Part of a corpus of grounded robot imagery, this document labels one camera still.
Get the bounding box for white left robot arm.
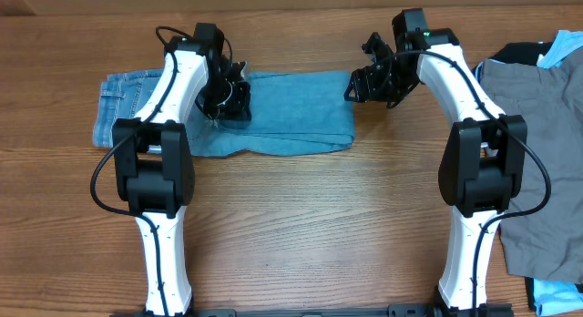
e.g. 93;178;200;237
109;36;251;316

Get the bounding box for light blue folded garment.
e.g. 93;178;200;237
477;30;582;316

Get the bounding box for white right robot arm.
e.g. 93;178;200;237
344;27;527;316

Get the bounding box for light blue denim jeans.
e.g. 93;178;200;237
92;68;355;158

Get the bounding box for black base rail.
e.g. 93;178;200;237
108;302;514;317

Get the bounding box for black folded garment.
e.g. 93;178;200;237
473;42;552;81

